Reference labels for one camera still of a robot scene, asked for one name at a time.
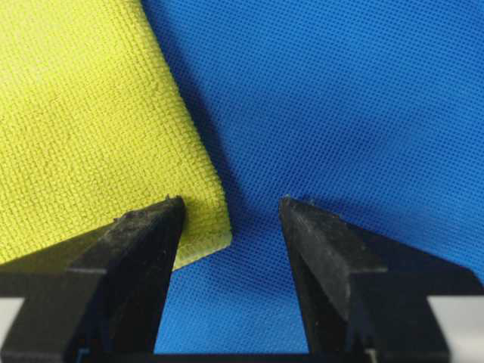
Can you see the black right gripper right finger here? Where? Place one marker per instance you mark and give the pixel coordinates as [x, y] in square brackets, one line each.
[368, 298]

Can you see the yellow-green towel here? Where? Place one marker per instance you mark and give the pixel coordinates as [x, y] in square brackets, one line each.
[93, 126]

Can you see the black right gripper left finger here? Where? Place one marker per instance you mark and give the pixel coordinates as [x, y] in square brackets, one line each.
[95, 294]

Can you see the blue table cloth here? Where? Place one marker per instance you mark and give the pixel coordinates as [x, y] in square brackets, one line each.
[371, 109]

